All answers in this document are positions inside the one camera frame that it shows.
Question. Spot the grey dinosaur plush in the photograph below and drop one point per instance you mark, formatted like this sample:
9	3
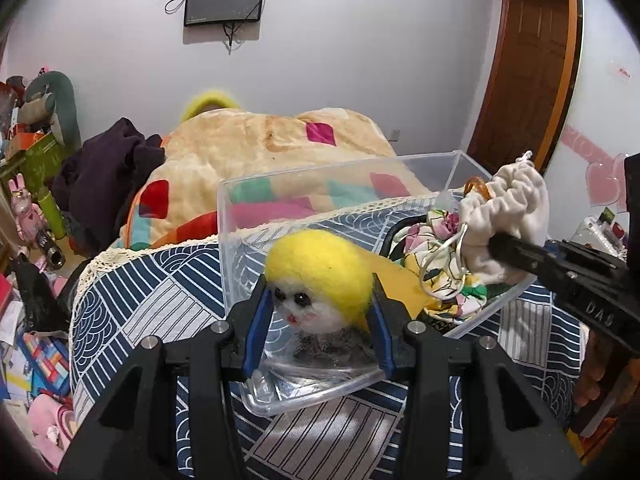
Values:
50	99

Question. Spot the yellow felt doll head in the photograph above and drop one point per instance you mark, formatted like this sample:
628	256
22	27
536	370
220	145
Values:
319	282

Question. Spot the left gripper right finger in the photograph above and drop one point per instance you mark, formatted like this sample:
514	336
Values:
387	319

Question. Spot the beige patchwork fleece blanket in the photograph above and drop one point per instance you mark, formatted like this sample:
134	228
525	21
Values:
178	201

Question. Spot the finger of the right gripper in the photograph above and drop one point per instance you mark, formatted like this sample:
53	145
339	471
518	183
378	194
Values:
541	261

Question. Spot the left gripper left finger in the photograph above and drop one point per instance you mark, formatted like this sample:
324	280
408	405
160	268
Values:
250	321

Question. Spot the brown wooden door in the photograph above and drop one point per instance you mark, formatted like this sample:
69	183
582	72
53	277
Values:
531	82

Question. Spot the floral yellow fabric cloth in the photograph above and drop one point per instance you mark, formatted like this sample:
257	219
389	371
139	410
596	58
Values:
470	294

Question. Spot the yellow green plush headboard item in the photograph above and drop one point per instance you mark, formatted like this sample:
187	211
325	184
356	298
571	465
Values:
206	101

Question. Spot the dark purple clothing pile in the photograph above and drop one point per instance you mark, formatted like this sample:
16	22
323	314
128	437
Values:
97	184

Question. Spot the green cardboard box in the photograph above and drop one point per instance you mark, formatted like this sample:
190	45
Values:
38	165

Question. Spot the blue white patterned bedspread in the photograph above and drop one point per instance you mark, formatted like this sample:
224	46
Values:
176	291

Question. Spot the clear plastic storage box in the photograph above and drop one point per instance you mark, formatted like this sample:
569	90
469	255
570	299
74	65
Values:
299	370

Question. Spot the white drawstring pouch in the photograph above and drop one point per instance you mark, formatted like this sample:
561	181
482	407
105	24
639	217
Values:
514	201

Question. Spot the pink bunny doll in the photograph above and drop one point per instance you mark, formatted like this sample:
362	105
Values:
28	216

